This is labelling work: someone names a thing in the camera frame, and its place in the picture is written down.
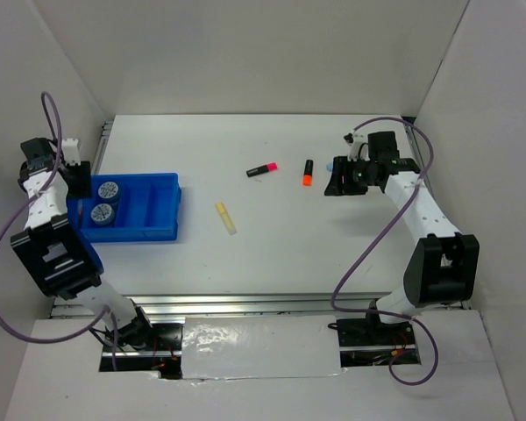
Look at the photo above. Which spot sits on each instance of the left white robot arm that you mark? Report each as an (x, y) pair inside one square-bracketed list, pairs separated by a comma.
[(58, 257)]

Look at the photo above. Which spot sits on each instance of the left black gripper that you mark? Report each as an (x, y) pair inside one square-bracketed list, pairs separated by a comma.
[(83, 189)]

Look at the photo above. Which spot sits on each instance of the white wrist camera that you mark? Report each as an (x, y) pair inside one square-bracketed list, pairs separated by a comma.
[(70, 148), (357, 143)]

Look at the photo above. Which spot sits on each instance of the pink black highlighter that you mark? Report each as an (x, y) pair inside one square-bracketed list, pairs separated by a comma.
[(270, 167)]

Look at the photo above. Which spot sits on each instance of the blue divided plastic bin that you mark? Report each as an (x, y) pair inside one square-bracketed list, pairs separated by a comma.
[(147, 210)]

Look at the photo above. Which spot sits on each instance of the orange black highlighter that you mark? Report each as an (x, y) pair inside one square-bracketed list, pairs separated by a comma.
[(307, 177)]

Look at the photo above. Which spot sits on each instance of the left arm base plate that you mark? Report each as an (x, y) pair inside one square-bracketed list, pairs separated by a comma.
[(164, 340)]

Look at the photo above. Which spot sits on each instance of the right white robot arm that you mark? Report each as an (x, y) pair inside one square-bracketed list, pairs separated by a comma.
[(442, 268)]

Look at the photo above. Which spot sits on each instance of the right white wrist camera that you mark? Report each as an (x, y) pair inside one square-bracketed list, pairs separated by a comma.
[(357, 143)]

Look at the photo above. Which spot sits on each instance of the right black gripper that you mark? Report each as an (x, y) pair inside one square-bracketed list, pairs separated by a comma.
[(342, 167)]

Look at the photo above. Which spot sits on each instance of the red gel pen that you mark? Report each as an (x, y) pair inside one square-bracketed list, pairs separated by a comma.
[(80, 213)]

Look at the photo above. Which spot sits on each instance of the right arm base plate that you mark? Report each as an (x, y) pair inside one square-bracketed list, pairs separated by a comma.
[(355, 332)]

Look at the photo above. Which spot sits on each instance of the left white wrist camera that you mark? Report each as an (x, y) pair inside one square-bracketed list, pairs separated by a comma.
[(70, 148)]

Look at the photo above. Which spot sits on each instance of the yellow highlighter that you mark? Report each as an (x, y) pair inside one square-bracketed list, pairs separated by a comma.
[(226, 218)]

